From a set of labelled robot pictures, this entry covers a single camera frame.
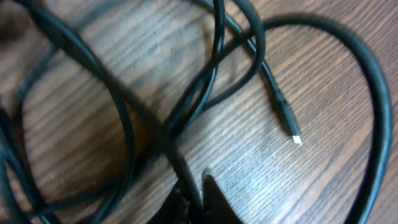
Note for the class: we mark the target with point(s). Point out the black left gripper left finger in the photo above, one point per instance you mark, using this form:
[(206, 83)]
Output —
[(174, 210)]

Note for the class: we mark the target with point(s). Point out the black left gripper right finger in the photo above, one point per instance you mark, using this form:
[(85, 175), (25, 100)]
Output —
[(216, 208)]

